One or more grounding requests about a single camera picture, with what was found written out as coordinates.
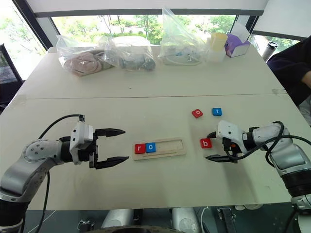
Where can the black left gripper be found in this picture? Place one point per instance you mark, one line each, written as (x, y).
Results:
(93, 155)

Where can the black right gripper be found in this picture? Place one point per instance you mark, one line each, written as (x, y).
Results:
(229, 148)

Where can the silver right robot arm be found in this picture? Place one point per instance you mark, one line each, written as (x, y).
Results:
(289, 157)

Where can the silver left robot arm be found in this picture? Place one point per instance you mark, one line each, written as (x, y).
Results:
(17, 174)

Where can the red letter b block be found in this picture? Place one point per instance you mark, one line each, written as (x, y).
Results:
(205, 143)

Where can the red letter r block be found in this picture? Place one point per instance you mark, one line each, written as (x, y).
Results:
(139, 148)

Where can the blue letter t block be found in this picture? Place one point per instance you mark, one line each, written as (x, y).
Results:
(216, 111)

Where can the red letter o block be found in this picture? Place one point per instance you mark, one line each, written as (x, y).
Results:
(197, 113)

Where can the blue letter o block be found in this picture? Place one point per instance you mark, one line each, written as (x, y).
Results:
(150, 147)

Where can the wooden letter tray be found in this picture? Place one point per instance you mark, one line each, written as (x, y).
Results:
(170, 148)

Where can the silver rounded robot leg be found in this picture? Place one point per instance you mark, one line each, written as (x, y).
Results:
(116, 218)
(184, 219)

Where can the small metal clamp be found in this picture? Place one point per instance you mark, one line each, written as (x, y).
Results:
(85, 224)

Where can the clear bag with grey item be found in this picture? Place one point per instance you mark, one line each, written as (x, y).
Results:
(136, 60)

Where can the white translucent container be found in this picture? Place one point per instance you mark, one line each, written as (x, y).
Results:
(216, 55)

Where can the clear bag with pink cloth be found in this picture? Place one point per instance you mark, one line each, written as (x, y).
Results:
(80, 60)

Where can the purple and white carton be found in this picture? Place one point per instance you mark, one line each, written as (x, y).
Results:
(236, 44)

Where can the pale yellow cup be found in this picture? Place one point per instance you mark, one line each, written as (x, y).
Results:
(218, 41)

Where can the person in dark clothing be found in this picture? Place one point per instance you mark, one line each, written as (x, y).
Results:
(289, 70)

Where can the tall clear plastic bag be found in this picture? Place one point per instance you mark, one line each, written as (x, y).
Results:
(179, 43)

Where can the dark thermos bottle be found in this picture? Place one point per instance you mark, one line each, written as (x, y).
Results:
(269, 49)

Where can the black mesh chair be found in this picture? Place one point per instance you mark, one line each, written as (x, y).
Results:
(7, 70)

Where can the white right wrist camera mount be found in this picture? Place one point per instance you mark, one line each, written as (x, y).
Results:
(228, 132)

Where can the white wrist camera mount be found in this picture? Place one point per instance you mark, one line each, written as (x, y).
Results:
(80, 137)
(228, 132)

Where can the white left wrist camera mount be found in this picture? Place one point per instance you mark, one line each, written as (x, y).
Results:
(80, 137)

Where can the black metal bracket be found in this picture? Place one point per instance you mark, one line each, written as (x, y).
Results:
(227, 218)

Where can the black window frame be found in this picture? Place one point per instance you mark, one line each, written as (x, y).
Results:
(102, 12)

